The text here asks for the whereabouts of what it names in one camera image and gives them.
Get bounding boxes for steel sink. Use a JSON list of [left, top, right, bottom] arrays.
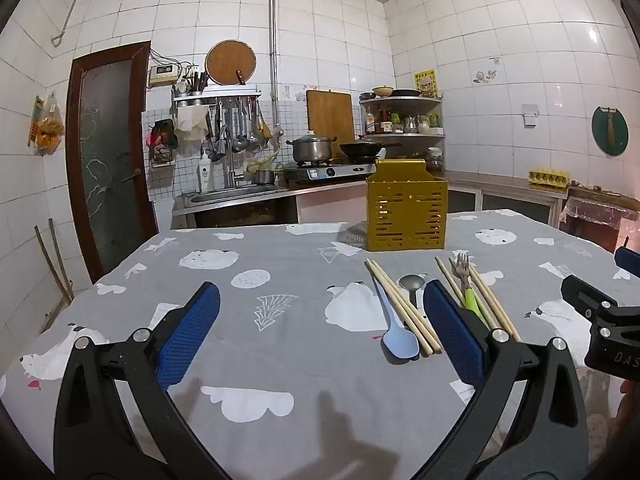
[[185, 185, 286, 206]]

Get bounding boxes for hanging plastic bag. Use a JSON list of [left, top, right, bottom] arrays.
[[27, 92, 66, 153]]

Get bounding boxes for red and black hanging item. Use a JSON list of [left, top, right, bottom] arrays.
[[148, 119, 178, 151]]

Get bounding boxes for yellow slotted utensil holder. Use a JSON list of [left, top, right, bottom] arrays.
[[365, 158, 448, 252]]

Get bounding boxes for steel corner shelf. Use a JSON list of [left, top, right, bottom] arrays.
[[359, 95, 447, 171]]

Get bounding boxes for yellow wall poster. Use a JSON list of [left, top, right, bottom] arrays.
[[413, 69, 439, 100]]

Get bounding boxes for green round wall board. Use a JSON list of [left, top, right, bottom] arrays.
[[591, 106, 630, 156]]

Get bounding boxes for gas stove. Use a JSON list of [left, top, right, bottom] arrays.
[[282, 160, 378, 185]]

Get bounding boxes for metal spoon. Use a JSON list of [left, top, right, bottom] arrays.
[[397, 273, 429, 313]]

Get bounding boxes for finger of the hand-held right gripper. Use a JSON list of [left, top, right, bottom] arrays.
[[616, 246, 640, 281], [560, 275, 623, 343]]

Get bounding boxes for round wooden board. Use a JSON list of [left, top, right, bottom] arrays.
[[205, 40, 258, 86]]

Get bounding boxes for kitchen counter cabinet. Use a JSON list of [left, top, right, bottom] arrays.
[[172, 170, 568, 231]]

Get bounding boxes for brown frosted glass door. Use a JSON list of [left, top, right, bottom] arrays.
[[66, 41, 158, 283]]

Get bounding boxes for white detergent bottle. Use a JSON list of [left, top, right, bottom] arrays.
[[196, 152, 215, 193]]

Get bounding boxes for person's right hand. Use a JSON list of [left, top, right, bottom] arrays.
[[617, 380, 640, 431]]

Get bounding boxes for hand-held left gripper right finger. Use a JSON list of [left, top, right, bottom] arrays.
[[422, 280, 590, 480]]

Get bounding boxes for beige wall box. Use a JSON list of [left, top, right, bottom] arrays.
[[146, 64, 181, 88]]

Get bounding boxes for yellow egg carton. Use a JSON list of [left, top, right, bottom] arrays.
[[529, 167, 571, 188]]

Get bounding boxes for row of hanging kitchen utensils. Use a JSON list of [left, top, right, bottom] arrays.
[[215, 100, 273, 156]]

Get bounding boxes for steel wall utensil rack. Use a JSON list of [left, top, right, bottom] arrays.
[[171, 85, 263, 108]]

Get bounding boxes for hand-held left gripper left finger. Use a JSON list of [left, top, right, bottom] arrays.
[[52, 281, 231, 480]]

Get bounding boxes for side table with lace cover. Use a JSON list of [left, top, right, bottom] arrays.
[[559, 187, 640, 256]]

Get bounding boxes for row of seasoning bottles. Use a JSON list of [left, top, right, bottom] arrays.
[[365, 105, 443, 135]]

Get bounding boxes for rectangular wooden cutting board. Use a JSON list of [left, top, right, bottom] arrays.
[[306, 89, 356, 146]]

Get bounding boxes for leaning wooden sticks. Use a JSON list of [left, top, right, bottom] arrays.
[[34, 219, 76, 306]]

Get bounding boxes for grey printed tablecloth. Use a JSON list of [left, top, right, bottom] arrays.
[[0, 207, 640, 480]]

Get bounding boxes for hanging white cloth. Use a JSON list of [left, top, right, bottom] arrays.
[[175, 107, 210, 141]]

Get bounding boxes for fork with green handle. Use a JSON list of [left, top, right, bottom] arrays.
[[448, 253, 493, 328]]

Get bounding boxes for black wok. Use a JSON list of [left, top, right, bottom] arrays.
[[339, 141, 401, 160]]

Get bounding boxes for steel pot with lid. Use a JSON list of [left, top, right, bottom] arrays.
[[286, 131, 338, 166]]

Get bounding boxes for light blue plastic spoon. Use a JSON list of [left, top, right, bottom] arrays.
[[374, 277, 421, 363]]

